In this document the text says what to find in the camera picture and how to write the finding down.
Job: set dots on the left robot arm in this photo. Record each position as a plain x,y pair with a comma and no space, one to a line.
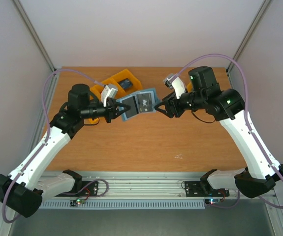
63,127

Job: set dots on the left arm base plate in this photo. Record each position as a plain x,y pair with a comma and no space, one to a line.
89,188

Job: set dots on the black VIP card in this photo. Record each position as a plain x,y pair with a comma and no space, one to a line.
145,101

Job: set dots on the aluminium rail frame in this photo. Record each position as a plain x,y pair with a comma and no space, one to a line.
109,188

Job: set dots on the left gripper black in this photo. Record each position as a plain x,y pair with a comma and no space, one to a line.
111,105

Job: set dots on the aluminium corner post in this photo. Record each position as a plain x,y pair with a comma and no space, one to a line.
27,22
252,28

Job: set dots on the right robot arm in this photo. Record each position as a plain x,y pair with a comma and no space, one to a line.
228,108

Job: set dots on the teal leather card holder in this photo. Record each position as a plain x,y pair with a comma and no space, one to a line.
130,100

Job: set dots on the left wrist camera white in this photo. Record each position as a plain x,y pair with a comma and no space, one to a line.
109,91

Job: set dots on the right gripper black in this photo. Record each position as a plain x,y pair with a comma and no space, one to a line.
173,107

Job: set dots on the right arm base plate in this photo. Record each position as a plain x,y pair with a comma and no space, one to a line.
195,189

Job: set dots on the right aluminium corner post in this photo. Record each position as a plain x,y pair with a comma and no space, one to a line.
252,28

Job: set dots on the blue credit card in bin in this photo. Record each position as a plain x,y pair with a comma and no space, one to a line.
126,84

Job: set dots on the small yellow bin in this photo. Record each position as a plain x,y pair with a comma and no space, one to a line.
189,87

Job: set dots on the grey slotted cable duct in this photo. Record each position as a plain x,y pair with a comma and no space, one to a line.
97,204

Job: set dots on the yellow three-compartment bin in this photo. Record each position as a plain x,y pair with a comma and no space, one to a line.
116,84

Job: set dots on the left aluminium corner post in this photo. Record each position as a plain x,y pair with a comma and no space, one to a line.
27,22

